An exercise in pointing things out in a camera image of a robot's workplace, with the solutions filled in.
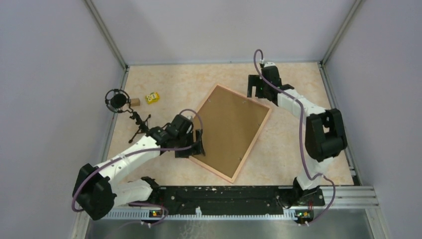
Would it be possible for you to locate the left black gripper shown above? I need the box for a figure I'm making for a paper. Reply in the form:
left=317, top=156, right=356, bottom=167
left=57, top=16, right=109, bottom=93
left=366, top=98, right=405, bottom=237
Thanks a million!
left=175, top=129, right=205, bottom=158

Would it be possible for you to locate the brown cardboard backing board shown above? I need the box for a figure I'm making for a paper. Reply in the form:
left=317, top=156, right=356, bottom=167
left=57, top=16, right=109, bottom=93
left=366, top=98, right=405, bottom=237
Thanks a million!
left=193, top=86, right=270, bottom=179

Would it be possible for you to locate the black microphone on tripod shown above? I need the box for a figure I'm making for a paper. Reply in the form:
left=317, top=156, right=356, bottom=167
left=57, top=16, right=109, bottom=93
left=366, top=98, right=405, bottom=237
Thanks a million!
left=105, top=89, right=151, bottom=143

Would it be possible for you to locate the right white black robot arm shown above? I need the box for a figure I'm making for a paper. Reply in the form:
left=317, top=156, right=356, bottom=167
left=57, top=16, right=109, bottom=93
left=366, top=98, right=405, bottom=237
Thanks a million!
left=247, top=60, right=347, bottom=205

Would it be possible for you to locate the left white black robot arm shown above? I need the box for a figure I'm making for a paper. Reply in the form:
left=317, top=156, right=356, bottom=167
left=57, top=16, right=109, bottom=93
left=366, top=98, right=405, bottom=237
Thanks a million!
left=71, top=114, right=205, bottom=221

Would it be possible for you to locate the pink wooden picture frame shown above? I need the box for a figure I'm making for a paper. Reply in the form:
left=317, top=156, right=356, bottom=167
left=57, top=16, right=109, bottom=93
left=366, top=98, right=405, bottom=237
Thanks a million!
left=189, top=84, right=273, bottom=184

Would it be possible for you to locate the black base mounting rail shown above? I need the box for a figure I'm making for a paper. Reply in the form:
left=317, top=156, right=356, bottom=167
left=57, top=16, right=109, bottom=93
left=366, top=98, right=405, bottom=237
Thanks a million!
left=147, top=186, right=326, bottom=215

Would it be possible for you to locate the yellow toy cube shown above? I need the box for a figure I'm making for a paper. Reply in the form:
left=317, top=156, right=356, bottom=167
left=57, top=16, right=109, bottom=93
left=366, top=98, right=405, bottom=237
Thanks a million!
left=145, top=92, right=160, bottom=105

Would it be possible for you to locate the white cable duct strip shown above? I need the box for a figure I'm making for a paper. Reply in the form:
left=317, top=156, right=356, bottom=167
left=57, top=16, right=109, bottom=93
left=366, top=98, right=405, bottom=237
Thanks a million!
left=105, top=207, right=298, bottom=221

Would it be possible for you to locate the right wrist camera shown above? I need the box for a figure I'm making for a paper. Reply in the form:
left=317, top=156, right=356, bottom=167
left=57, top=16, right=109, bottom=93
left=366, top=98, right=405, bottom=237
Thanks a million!
left=259, top=59, right=276, bottom=68

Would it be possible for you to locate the small wooden block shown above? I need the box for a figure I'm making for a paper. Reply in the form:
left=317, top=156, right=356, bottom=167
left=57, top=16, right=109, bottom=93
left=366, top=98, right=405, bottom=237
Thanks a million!
left=130, top=98, right=141, bottom=107

